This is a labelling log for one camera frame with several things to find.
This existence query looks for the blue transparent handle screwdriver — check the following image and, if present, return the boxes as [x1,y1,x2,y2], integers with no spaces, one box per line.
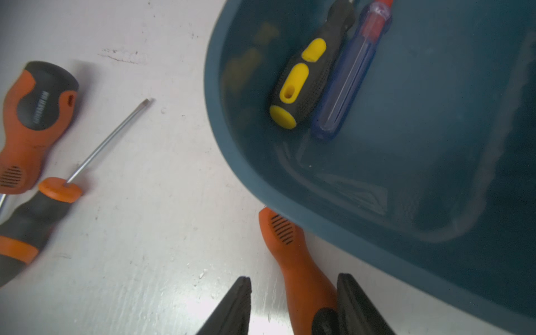
[310,0,393,140]

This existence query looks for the orange handle long screwdriver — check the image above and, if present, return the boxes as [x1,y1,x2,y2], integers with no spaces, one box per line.
[259,207,337,334]

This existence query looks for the teal plastic storage box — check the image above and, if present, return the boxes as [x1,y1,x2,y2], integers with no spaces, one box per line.
[205,1,535,334]

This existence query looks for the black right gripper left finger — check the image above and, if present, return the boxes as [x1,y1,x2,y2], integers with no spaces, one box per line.
[197,276,252,335]

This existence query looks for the black orange collar screwdriver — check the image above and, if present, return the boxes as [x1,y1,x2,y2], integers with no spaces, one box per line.
[1,99,154,286]

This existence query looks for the orange black handle screwdriver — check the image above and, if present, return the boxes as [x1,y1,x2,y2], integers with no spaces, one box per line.
[1,61,79,205]

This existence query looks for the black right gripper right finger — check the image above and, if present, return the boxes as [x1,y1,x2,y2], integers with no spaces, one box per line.
[337,273,395,335]

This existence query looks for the black yellow grip screwdriver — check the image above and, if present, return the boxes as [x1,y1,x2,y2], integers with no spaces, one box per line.
[269,1,356,129]

